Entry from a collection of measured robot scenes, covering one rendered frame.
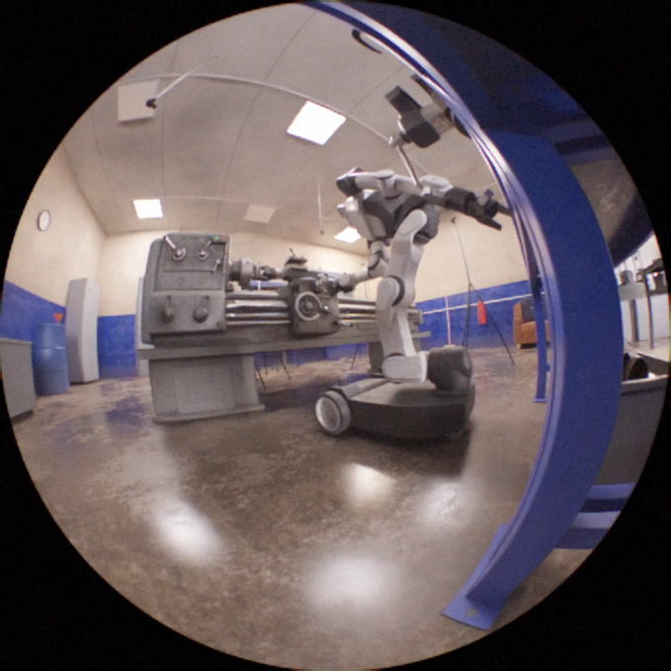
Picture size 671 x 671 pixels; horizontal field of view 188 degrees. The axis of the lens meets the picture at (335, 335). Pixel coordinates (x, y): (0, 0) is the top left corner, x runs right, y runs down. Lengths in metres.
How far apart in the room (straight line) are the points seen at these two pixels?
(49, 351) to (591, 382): 3.72
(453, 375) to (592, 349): 0.69
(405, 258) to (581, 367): 0.85
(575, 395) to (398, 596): 0.38
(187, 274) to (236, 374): 0.78
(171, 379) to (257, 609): 1.28
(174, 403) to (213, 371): 0.36
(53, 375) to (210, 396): 2.70
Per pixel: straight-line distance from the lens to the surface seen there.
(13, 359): 2.19
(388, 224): 1.04
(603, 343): 0.19
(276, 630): 0.43
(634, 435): 0.64
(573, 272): 0.19
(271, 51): 3.03
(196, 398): 1.44
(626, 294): 4.18
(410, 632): 0.42
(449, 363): 0.82
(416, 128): 0.60
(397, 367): 0.87
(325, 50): 3.02
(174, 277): 1.56
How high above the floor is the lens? 0.41
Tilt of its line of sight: 2 degrees up
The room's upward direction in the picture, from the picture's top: 5 degrees counter-clockwise
